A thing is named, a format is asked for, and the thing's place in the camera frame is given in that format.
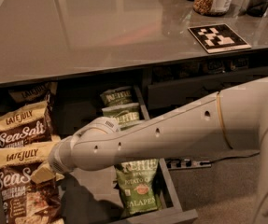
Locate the open grey top drawer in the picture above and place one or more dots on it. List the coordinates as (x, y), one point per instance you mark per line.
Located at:
(90, 198)

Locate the front green Kettle chip bag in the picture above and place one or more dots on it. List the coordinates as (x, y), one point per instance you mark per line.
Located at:
(135, 184)

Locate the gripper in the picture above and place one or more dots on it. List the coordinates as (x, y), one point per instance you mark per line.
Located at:
(58, 160)

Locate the green kettle chip bag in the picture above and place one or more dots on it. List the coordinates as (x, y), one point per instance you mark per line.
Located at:
(135, 184)
(118, 96)
(126, 115)

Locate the grey power strip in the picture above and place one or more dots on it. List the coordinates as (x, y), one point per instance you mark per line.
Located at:
(186, 164)

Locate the brown sea salt chip bag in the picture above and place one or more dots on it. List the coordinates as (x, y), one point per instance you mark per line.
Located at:
(24, 201)
(29, 124)

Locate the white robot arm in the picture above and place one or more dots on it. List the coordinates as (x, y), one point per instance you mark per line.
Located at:
(235, 118)

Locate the upper right grey drawer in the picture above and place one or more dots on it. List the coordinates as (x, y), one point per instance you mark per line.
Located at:
(180, 92)

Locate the black white fiducial marker tile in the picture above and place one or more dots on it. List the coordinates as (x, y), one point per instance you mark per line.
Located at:
(218, 38)

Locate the rear brown Late July bag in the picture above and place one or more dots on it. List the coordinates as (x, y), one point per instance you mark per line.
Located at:
(35, 93)

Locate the rear green Kettle chip bag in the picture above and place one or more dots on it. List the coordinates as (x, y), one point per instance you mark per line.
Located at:
(118, 96)

